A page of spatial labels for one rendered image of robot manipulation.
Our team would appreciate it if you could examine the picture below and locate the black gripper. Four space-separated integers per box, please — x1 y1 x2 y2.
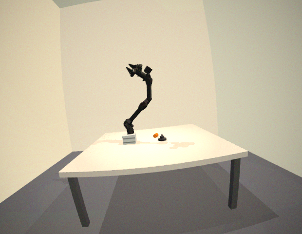
126 64 142 77

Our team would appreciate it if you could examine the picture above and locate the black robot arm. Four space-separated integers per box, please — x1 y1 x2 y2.
124 64 152 135

